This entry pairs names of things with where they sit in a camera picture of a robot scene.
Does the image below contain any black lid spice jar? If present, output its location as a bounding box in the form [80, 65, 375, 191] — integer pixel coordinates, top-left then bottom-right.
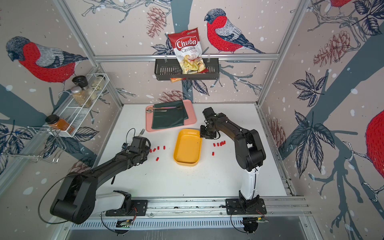
[72, 76, 89, 89]

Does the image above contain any orange spice jar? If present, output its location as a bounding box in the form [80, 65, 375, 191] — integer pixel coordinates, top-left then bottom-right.
[45, 115, 74, 134]

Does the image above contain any aluminium corner frame post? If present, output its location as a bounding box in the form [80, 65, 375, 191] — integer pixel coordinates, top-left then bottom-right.
[53, 0, 124, 109]

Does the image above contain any long gold colourful spoon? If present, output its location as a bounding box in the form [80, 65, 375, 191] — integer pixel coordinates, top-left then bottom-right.
[147, 106, 182, 110]

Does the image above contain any chrome wire holder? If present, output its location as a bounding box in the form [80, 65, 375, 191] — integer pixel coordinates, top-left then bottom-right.
[1, 126, 67, 164]

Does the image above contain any dark green cloth napkin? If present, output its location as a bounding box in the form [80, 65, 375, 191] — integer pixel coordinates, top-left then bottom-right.
[152, 100, 189, 130]

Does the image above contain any black wire wall basket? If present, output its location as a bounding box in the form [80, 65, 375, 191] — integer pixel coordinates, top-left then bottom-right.
[155, 58, 220, 81]

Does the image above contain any small silver spoon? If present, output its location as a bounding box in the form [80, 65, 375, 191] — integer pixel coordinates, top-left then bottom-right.
[146, 108, 167, 113]

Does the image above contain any white wire spice rack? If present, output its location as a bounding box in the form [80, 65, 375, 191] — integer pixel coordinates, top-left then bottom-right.
[42, 73, 110, 138]

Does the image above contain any aluminium horizontal frame bar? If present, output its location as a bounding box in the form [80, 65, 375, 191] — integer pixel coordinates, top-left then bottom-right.
[93, 53, 281, 63]

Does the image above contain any Chuba cassava chips bag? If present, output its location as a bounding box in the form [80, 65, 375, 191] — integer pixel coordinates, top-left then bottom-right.
[168, 28, 208, 75]

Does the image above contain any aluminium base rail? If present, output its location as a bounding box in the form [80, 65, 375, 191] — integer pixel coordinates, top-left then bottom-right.
[64, 195, 313, 220]

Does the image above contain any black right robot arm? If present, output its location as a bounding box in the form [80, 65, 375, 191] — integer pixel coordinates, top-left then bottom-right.
[200, 107, 267, 215]

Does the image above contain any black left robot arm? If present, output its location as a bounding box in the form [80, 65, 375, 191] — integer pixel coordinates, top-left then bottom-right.
[50, 136, 151, 224]

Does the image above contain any silver lid spice jar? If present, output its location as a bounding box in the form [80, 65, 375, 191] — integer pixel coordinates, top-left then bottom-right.
[71, 86, 92, 108]

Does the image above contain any yellow plastic storage box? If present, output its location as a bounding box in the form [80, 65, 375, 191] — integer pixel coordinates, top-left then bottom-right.
[173, 129, 203, 167]

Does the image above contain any clear spice jar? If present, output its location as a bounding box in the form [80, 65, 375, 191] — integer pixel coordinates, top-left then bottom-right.
[91, 75, 105, 91]

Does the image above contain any pink plastic tray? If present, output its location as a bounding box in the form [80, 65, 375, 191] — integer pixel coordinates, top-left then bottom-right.
[146, 100, 197, 132]

